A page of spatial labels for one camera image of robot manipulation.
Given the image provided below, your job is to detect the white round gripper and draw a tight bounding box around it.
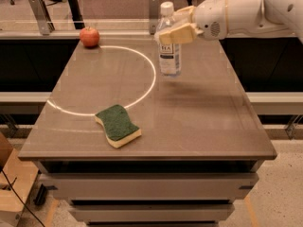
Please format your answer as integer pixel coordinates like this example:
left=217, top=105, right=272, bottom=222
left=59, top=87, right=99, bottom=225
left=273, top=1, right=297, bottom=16
left=154, top=0, right=227, bottom=44

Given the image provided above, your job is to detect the clear plastic tea bottle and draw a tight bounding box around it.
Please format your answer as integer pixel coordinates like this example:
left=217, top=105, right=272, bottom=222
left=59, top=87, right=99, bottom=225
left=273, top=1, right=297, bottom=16
left=156, top=2, right=181, bottom=77

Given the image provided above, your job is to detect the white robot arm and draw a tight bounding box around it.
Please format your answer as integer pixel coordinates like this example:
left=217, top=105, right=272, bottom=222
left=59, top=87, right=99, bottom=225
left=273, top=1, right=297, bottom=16
left=155, top=0, right=303, bottom=44

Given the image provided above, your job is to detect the red apple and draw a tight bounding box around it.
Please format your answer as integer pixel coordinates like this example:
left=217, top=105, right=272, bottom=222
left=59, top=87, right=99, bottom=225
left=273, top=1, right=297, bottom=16
left=80, top=27, right=99, bottom=47

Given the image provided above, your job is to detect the grey drawer cabinet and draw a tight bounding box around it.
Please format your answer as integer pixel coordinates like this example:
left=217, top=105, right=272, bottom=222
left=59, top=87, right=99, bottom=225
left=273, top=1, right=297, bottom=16
left=20, top=36, right=276, bottom=227

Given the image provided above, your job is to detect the green yellow sponge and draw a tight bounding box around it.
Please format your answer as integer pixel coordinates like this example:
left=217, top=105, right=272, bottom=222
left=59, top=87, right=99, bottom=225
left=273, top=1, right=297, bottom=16
left=95, top=104, right=142, bottom=148

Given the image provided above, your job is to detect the wooden box at left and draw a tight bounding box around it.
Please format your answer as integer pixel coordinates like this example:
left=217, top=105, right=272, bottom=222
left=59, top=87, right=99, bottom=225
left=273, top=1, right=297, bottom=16
left=0, top=133, right=38, bottom=227

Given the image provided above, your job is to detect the middle metal bracket post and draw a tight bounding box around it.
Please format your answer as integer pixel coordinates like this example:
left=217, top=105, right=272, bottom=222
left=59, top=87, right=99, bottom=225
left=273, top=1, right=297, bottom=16
left=149, top=0, right=159, bottom=34

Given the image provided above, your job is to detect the metal bracket post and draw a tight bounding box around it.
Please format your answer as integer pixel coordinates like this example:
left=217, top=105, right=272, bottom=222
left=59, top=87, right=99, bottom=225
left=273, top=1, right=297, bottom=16
left=28, top=0, right=51, bottom=35
left=149, top=0, right=159, bottom=34

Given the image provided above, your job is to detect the left metal bracket post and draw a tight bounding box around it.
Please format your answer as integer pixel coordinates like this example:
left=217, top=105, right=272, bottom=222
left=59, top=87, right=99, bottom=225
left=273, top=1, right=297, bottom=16
left=28, top=0, right=51, bottom=35

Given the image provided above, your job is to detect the black floor cable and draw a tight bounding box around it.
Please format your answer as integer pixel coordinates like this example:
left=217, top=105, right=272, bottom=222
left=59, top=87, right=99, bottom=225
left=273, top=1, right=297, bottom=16
left=0, top=168, right=46, bottom=227

